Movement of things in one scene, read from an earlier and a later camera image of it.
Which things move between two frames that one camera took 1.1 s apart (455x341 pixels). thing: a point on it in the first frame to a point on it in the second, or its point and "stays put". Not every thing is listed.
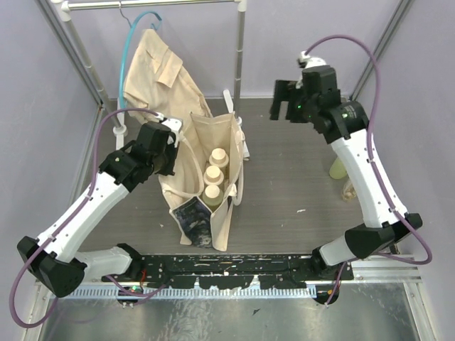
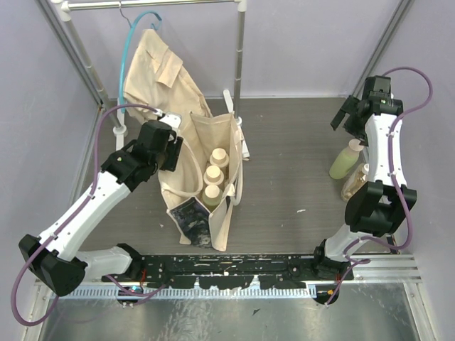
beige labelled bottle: x=219 y=158 stays put
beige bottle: x=213 y=175 stays put
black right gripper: x=284 y=91 to x=350 y=108
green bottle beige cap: x=212 y=195 stays put
